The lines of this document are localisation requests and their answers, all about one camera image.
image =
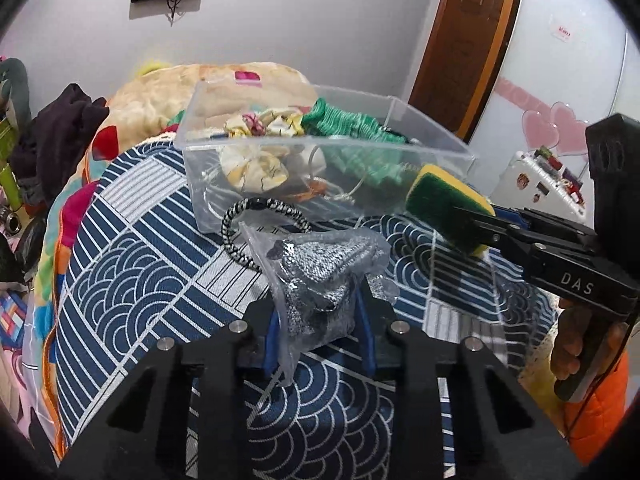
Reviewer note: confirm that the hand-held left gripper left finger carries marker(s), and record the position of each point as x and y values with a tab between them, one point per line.
273	342

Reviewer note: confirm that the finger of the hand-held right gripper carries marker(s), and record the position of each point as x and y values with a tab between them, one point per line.
480	227
550	227

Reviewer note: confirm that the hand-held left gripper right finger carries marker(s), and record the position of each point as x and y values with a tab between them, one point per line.
368	345

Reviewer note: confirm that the yellow green scrubbing sponge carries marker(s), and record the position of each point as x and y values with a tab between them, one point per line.
435	205

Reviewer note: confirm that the bagged silver steel scourer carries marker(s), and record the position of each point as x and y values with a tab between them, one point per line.
320	285

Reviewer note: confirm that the clear plastic storage box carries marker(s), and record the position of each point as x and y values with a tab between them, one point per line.
260	210

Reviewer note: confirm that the orange sleeved right forearm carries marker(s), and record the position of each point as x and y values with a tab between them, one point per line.
605	420

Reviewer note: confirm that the person's right hand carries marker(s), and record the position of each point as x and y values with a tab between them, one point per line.
567	340

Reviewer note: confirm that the white case with stickers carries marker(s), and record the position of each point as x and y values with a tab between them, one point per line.
540	185

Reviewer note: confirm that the pink heart decoration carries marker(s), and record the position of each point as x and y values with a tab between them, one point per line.
555	127

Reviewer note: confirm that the blue wave patterned cloth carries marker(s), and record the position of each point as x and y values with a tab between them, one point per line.
150	270

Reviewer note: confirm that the green knitted cloth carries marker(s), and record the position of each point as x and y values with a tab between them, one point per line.
360	125

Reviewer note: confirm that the cream fabric scrunchie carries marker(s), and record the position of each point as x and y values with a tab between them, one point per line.
255	167

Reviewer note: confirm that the brown wooden door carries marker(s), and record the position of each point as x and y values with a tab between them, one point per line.
465	35

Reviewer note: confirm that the floral fabric scrunchie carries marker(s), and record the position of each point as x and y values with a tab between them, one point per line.
260	122

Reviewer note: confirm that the colourful printed blanket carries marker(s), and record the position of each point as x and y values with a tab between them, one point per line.
75	195

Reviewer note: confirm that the beige plush blanket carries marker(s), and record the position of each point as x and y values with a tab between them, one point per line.
150	95

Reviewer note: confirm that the dark clothes pile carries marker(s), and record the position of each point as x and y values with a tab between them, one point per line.
55	135

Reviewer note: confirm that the grey plush toy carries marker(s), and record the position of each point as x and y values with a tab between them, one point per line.
17	85

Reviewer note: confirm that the white pink wall label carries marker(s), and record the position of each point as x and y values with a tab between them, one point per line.
564	32

